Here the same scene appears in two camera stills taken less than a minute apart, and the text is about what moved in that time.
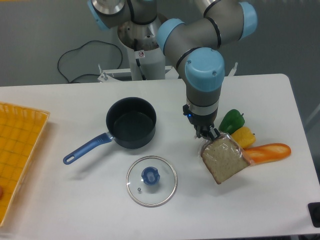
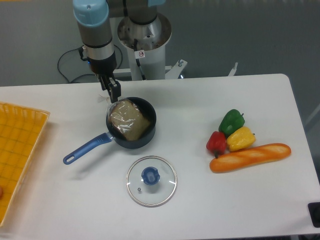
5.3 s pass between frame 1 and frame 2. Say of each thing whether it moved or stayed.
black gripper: moved
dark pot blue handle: stayed
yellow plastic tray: stayed
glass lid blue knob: stayed
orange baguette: stayed
